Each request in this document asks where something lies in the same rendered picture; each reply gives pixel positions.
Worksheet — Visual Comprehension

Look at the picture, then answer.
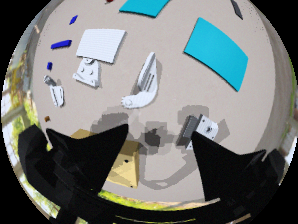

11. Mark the dark grey flat bar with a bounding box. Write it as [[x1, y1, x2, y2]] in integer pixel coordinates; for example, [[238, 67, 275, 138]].
[[231, 0, 242, 19]]

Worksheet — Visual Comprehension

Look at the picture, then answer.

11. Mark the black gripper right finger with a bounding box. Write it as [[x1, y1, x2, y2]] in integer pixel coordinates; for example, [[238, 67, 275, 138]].
[[190, 131, 266, 202]]

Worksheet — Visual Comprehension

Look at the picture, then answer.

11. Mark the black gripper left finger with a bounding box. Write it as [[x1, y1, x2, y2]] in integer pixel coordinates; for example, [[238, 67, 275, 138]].
[[47, 123, 129, 193]]

